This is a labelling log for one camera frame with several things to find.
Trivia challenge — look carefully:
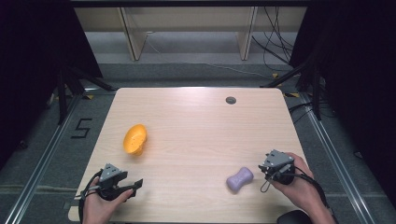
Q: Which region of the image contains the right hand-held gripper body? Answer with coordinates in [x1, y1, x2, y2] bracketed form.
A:
[262, 149, 296, 187]

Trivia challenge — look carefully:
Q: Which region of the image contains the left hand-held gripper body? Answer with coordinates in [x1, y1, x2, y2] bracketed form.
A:
[98, 162, 129, 202]

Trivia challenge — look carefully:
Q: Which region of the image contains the purple soap bar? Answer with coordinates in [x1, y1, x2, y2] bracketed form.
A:
[225, 166, 255, 194]

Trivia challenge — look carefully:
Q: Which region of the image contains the orange perforated soap dish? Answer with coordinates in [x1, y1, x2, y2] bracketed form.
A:
[122, 123, 149, 157]

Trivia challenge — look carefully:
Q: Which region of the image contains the person's right hand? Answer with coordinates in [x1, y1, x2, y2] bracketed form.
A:
[270, 151, 316, 213]

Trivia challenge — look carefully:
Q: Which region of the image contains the person's left hand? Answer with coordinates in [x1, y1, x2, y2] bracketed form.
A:
[81, 176, 134, 224]

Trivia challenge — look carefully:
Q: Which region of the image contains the black rounded seat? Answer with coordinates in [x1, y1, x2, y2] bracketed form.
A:
[276, 209, 314, 224]

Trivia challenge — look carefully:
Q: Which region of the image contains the black tripod stand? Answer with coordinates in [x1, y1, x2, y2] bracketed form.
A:
[54, 65, 117, 126]
[260, 57, 325, 121]

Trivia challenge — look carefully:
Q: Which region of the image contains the black curtain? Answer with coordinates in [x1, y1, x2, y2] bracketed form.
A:
[289, 0, 396, 203]
[0, 0, 105, 171]

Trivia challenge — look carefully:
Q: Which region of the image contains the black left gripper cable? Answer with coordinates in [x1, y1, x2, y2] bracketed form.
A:
[78, 169, 105, 224]

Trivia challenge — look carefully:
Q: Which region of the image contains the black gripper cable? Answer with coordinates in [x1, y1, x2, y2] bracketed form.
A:
[260, 167, 332, 210]
[78, 169, 105, 224]

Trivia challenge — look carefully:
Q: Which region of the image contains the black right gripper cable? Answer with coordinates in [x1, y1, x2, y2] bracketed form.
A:
[260, 167, 332, 210]

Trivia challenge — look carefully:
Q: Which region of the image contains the metal floor rail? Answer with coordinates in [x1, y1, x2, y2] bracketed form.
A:
[299, 91, 376, 224]
[4, 91, 84, 224]

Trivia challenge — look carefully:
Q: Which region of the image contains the white floor cable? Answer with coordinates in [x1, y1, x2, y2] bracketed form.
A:
[145, 30, 273, 79]

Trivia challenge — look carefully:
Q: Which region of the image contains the black hanging cable bundle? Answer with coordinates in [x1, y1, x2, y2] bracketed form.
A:
[250, 6, 296, 73]

